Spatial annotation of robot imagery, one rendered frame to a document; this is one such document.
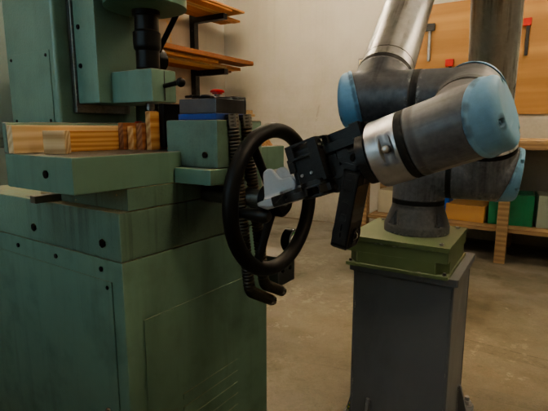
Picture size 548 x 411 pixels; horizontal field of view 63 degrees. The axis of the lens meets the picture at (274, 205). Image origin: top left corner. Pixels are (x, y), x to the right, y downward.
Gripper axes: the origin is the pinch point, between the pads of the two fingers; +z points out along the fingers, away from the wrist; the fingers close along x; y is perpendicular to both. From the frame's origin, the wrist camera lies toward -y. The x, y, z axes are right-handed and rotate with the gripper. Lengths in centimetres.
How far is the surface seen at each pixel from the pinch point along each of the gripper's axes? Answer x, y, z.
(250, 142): -2.9, 11.3, 1.5
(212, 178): -3.0, 8.0, 12.2
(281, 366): -81, -60, 75
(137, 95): -8.0, 32.0, 31.0
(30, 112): 0, 39, 61
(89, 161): 15.4, 15.0, 19.8
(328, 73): -339, 117, 135
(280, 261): -12.1, -10.4, 9.4
